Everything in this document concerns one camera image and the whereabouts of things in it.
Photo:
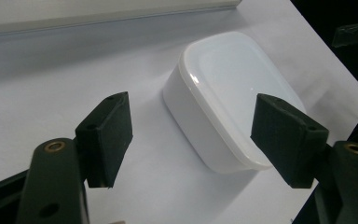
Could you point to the white square container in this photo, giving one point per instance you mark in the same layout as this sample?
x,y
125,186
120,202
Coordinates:
x,y
227,102

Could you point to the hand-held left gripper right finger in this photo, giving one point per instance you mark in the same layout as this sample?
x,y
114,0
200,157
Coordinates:
x,y
287,140

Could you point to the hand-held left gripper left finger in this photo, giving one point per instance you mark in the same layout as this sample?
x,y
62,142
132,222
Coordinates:
x,y
105,140

